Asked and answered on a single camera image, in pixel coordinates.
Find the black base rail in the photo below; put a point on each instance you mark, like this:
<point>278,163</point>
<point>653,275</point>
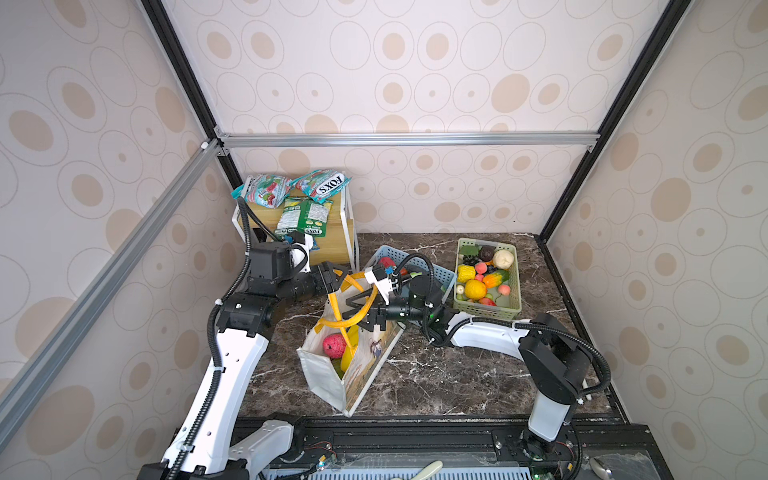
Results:
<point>453,448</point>

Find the blue plastic vegetable basket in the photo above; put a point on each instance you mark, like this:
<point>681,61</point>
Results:
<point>445,277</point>

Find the yellow bell pepper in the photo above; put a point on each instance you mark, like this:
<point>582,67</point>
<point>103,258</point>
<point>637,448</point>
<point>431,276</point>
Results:
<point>465,273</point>

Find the horizontal aluminium frame bar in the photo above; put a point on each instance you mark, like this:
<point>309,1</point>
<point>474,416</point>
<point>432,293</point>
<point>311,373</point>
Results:
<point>422,139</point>

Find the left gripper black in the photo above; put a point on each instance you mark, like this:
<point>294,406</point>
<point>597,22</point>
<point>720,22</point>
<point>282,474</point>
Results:
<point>326,279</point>

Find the red bell pepper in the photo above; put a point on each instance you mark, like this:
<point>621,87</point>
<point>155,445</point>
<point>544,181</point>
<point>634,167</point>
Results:
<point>387,262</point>

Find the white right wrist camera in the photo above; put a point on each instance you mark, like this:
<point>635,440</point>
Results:
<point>384,282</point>

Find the green snack packet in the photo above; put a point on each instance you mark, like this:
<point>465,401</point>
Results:
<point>302,215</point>

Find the teal Fox's candy bag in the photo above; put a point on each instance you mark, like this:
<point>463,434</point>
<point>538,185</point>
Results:
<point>322,184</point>

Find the red green candy bag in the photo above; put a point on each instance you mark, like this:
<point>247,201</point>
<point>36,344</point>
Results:
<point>266,190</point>

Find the left slanted aluminium frame bar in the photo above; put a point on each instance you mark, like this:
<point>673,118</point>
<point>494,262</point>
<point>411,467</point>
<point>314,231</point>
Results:
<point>41,370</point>

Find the white wire wooden shelf rack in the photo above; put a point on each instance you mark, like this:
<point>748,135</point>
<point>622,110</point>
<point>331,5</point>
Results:
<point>338,246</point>

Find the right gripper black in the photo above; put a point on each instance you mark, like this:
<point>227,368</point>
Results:
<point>386,310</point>

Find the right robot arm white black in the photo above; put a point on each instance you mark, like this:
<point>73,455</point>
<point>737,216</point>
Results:
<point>563,367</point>

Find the green plastic fruit basket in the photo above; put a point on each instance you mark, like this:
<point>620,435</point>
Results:
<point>496,265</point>

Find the pink dragon fruit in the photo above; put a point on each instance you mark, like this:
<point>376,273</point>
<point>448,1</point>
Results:
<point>334,346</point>

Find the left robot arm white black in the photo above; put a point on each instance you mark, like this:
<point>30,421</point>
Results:
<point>203,447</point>

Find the white grocery bag yellow handles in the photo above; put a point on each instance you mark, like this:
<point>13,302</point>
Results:
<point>340,359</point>

